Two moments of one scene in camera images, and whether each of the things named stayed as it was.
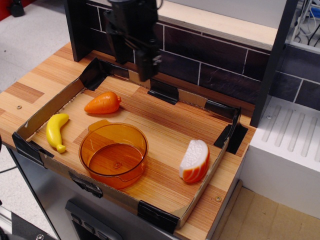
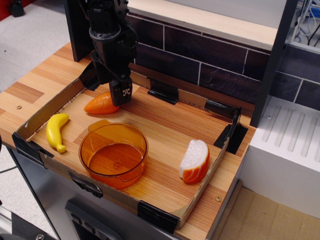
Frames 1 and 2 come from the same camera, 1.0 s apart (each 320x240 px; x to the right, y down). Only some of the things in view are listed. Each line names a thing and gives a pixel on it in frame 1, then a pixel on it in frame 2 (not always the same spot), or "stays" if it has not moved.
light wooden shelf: x=217 y=24 stays
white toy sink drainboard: x=283 y=160 stays
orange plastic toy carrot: x=107 y=102 stays
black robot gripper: x=134 y=22 -> x=115 y=49
